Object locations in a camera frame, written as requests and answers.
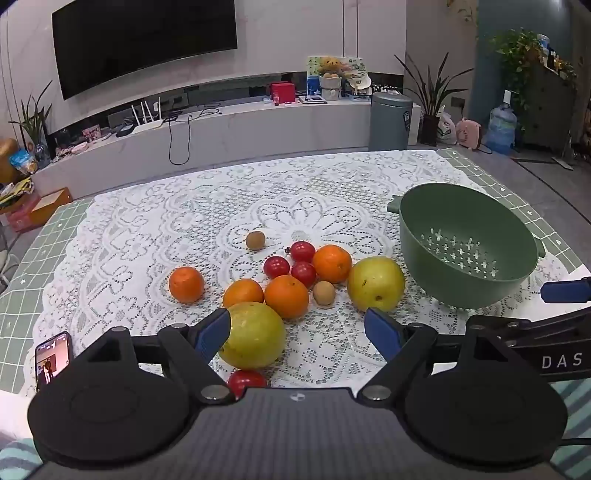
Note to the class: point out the white lace tablecloth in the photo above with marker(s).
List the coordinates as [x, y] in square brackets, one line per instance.
[184, 207]

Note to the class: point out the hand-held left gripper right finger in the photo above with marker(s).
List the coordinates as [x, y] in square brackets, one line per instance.
[382, 331]

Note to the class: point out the pink photo card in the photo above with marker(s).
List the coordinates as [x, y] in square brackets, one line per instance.
[92, 134]

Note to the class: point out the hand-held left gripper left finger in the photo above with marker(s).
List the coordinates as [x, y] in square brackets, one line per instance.
[214, 331]

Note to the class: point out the green checked table mat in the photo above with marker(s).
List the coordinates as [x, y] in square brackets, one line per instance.
[27, 277]

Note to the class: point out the teal striped cloth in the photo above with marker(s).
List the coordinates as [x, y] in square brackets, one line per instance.
[577, 410]

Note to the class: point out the white floor stand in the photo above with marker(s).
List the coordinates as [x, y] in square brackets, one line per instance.
[563, 161]

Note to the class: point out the blue water jug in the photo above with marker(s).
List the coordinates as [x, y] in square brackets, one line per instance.
[502, 131]

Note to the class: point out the red cherry tomato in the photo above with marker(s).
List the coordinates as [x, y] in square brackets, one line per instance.
[302, 251]
[247, 381]
[276, 266]
[303, 273]

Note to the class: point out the tall leafy potted plant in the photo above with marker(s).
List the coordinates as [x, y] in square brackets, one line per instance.
[431, 97]

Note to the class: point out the brown teddy bear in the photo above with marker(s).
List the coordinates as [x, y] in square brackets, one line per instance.
[330, 65]

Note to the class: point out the yellow-green grapefruit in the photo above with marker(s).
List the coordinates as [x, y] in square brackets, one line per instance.
[254, 334]

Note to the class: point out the grey cabinet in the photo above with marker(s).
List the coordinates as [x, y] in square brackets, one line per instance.
[549, 106]

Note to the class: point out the yellow-green pear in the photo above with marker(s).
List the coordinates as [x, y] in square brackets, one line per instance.
[376, 284]

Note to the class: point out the orange cardboard box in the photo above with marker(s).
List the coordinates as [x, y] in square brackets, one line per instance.
[46, 205]

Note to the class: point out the white marble tv console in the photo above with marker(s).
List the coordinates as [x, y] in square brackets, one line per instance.
[277, 134]

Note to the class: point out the orange mandarin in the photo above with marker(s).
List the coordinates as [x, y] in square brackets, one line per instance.
[286, 296]
[331, 263]
[187, 284]
[243, 294]

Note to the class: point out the red box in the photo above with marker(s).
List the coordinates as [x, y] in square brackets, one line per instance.
[282, 92]

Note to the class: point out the black wall television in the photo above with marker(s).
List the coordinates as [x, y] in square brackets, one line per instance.
[138, 41]

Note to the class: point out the green plant in glass vase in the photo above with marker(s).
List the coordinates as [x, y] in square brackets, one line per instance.
[34, 120]

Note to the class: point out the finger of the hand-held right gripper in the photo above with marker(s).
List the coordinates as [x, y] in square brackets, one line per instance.
[545, 323]
[565, 290]

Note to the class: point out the small brown kiwi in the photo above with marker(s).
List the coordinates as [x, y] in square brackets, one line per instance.
[255, 240]
[324, 292]

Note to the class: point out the green plastic colander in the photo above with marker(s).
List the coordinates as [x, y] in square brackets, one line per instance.
[466, 240]

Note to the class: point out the golden vase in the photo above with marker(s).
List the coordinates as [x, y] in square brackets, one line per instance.
[7, 159]

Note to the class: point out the grey trash can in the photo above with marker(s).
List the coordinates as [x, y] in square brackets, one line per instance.
[390, 122]

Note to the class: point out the white plastic bag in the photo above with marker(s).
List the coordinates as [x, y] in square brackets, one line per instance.
[445, 131]

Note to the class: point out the black smartphone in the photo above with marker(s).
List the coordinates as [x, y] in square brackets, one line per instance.
[53, 362]

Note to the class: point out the trailing green plant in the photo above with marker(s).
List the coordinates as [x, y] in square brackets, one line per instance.
[519, 50]

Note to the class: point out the white woven basket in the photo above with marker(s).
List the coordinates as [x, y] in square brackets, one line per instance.
[331, 88]

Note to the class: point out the pink pig-shaped heater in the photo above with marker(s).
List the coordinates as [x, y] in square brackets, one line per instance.
[468, 134]

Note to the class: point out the blue snack bag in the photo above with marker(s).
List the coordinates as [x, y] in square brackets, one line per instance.
[23, 161]

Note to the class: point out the white wifi router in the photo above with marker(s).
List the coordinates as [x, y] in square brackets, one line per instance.
[147, 121]

